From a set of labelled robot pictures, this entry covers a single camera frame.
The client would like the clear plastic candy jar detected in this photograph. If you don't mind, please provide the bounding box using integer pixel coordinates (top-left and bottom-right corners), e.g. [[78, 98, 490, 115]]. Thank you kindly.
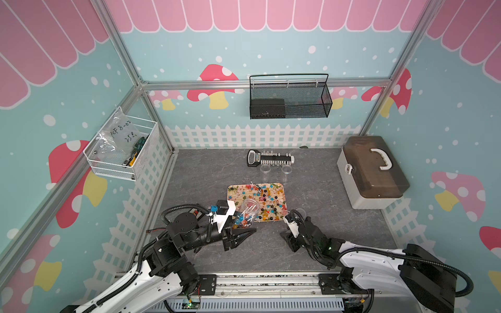
[[260, 164, 271, 183]]

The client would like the clear jar with brown candies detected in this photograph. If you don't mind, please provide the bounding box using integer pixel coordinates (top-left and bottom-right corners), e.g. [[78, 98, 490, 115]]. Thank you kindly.
[[281, 165, 292, 183]]

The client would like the clear plastic jar lid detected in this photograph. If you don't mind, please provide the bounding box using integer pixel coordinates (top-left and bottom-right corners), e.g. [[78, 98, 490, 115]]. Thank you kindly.
[[296, 208, 307, 219]]

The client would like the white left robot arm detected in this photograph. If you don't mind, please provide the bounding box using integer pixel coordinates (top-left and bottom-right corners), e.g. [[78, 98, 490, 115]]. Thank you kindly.
[[63, 200, 256, 312]]

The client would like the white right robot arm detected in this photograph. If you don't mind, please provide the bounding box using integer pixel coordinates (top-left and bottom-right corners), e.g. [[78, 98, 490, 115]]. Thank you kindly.
[[281, 210, 474, 312]]

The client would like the floral rectangular tray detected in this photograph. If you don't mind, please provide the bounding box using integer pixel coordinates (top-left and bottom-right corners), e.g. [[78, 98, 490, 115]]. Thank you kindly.
[[227, 183, 289, 222]]

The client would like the brown lidded white storage box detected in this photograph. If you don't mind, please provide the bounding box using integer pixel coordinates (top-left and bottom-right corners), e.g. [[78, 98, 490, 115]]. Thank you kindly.
[[337, 136, 410, 209]]

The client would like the black box in mesh basket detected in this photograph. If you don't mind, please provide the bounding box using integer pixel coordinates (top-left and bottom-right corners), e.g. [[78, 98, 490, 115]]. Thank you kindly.
[[249, 99, 286, 119]]

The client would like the green tool in white basket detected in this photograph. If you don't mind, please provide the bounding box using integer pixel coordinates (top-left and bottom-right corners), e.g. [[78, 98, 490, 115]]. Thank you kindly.
[[122, 137, 147, 167]]

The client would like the clear plastic zip bag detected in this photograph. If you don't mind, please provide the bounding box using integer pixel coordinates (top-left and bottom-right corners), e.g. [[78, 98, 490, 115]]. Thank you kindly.
[[94, 109, 145, 160]]

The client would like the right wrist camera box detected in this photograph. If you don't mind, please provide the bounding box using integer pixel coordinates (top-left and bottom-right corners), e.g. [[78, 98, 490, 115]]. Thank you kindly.
[[283, 213, 303, 238]]

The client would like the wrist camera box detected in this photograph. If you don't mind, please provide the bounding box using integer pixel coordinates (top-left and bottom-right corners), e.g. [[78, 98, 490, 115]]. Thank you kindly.
[[210, 200, 236, 233], [283, 213, 303, 238]]

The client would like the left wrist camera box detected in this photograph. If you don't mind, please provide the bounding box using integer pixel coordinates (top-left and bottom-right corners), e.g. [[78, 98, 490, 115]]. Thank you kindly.
[[210, 200, 236, 233]]

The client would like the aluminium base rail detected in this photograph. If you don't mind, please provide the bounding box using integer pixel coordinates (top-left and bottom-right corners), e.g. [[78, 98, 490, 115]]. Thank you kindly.
[[151, 272, 397, 312]]

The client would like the black wire mesh basket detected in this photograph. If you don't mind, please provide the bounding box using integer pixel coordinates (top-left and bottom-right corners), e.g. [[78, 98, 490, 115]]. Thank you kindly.
[[249, 73, 333, 119]]

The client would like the white wire wall basket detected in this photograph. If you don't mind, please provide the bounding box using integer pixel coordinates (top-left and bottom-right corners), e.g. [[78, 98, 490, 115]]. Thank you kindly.
[[83, 108, 159, 181]]

